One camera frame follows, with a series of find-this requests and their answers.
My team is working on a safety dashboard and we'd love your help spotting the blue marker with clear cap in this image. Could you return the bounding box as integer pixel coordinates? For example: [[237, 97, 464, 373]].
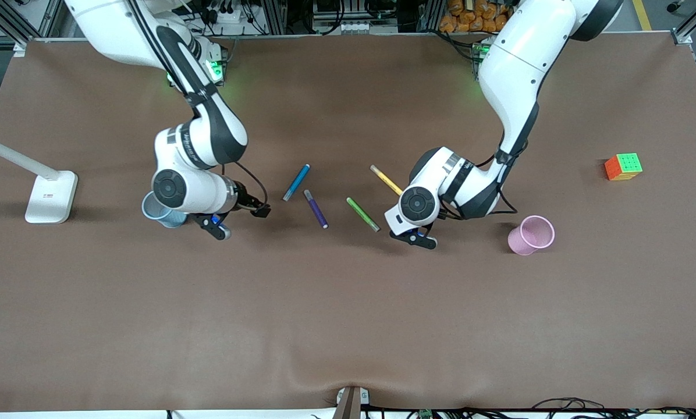
[[282, 164, 311, 202]]

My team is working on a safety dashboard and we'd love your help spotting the green marker with clear cap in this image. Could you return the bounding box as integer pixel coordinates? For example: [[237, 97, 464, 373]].
[[346, 197, 381, 233]]

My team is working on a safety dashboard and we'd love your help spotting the yellow marker with clear cap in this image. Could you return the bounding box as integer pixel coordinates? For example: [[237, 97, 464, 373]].
[[370, 165, 404, 196]]

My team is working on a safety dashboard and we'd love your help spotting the purple marker with clear cap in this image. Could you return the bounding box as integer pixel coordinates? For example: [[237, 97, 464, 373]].
[[303, 189, 329, 229]]

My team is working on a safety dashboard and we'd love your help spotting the blue mesh cup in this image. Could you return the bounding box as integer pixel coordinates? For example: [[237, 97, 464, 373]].
[[141, 191, 189, 229]]

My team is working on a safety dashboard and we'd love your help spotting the brown table mat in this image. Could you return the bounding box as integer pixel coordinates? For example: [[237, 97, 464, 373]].
[[0, 34, 696, 411]]

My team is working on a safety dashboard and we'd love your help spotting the pink mesh cup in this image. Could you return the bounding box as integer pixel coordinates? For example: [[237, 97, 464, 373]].
[[507, 215, 556, 256]]

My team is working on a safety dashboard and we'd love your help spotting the white power strip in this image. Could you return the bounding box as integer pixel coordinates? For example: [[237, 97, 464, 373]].
[[205, 3, 253, 27]]

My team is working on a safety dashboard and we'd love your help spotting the white lamp stand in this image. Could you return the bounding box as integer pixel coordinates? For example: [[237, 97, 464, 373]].
[[0, 134, 79, 225]]

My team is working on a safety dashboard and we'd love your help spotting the orange bags pile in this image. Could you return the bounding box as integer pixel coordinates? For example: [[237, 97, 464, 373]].
[[439, 0, 514, 34]]

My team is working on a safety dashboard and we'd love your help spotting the multicoloured puzzle cube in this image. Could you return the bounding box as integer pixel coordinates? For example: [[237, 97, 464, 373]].
[[604, 152, 644, 182]]

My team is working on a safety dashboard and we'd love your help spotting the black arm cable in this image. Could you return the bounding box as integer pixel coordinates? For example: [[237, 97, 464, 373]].
[[232, 161, 269, 205], [441, 148, 519, 221]]

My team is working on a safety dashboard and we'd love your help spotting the metal table edge bracket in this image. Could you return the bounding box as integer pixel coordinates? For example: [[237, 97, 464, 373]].
[[332, 385, 371, 419]]

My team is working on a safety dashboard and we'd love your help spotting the black cable bundle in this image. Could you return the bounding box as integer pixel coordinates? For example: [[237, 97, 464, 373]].
[[531, 397, 696, 418]]

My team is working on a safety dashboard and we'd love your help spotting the aluminium frame post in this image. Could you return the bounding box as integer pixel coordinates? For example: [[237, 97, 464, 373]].
[[671, 0, 696, 46], [0, 0, 40, 56]]

